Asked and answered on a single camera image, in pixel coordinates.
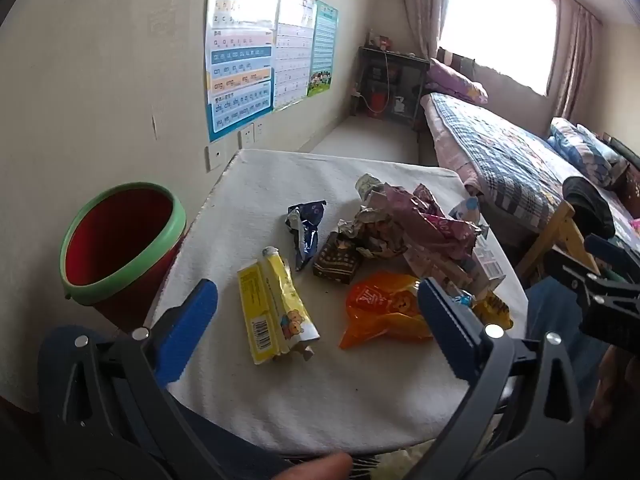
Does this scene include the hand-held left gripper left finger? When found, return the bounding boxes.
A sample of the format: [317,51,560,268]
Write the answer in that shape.
[37,278,226,480]

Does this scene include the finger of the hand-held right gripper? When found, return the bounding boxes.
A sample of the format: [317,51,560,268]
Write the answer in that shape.
[584,234,640,281]
[544,249,604,291]

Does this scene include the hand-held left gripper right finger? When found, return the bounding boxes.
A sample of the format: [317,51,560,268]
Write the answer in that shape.
[405,277,587,480]

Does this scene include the yellow snack wrapper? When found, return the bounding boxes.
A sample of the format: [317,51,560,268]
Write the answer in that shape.
[470,292,514,331]

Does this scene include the pink paper box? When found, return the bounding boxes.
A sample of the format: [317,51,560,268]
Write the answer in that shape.
[402,246,481,293]

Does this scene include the white cardboard box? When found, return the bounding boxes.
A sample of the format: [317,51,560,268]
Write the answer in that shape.
[472,247,507,292]

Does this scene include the orange snack bag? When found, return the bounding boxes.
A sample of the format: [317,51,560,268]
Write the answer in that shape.
[339,271,436,351]

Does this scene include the yellow carton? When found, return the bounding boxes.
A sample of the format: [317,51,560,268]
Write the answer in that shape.
[236,246,321,367]

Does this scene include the red bucket with green rim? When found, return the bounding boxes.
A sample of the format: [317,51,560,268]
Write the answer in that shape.
[59,182,188,333]

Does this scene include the white blue small carton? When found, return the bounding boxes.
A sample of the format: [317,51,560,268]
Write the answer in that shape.
[447,196,483,223]

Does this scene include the brown white wrapper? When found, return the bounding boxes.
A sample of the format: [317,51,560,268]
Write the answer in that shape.
[337,207,408,261]

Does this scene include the brown patterned box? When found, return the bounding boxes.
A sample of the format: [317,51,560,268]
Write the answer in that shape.
[312,232,364,286]

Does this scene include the blue wrapper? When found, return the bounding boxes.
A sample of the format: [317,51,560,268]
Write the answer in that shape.
[284,200,328,272]

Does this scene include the white printed paper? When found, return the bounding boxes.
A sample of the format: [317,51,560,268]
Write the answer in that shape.
[354,173,388,208]

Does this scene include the person's right hand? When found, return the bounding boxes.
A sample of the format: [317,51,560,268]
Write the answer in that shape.
[590,345,640,428]

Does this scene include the person's left hand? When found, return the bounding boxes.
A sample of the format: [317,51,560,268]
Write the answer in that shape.
[272,452,353,480]

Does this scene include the wooden chair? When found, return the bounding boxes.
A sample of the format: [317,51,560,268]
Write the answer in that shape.
[515,200,601,281]

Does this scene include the black clothing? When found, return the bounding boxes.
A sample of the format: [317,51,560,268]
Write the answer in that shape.
[562,177,616,241]

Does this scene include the blue printed pillow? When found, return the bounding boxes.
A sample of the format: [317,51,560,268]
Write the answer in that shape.
[547,117,626,188]

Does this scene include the pink bed sheet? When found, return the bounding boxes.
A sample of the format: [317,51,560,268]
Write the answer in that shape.
[420,92,483,196]

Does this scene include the patterned curtain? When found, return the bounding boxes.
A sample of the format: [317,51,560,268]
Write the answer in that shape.
[400,0,456,61]
[542,2,601,121]

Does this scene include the purple pillow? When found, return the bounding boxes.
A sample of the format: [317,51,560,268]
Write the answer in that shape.
[425,57,488,106]

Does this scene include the bright window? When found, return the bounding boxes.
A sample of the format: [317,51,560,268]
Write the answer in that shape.
[437,0,558,96]

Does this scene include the dark shelf unit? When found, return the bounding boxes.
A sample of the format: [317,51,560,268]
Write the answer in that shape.
[352,46,431,131]

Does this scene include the blue letter wall poster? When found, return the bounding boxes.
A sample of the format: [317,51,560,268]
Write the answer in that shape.
[205,0,281,143]

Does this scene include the white chart wall poster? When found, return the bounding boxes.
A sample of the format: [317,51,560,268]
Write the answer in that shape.
[272,0,318,111]

